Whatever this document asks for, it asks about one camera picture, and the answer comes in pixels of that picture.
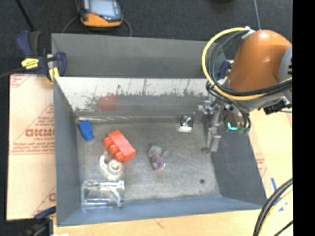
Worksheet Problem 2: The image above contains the purple and grey small toy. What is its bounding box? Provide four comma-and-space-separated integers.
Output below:
147, 145, 170, 171

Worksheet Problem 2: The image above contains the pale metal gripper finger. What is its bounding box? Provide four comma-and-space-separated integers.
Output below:
201, 116, 211, 154
209, 128, 221, 153

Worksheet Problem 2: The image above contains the clear rectangular glass block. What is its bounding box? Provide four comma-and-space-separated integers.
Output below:
81, 179, 126, 208

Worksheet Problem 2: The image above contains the black cylinder on white bracket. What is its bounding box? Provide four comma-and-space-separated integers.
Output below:
262, 96, 293, 116

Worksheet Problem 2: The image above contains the grey metal bin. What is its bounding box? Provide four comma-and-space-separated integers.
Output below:
51, 33, 268, 227

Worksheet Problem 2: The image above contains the red toy building block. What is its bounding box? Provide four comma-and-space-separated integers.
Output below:
102, 129, 137, 163

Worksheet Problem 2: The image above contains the blue plastic block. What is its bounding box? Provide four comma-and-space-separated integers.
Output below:
77, 119, 95, 142

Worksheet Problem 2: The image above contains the brown cardboard board, red print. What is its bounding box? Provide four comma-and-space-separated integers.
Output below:
6, 73, 293, 221

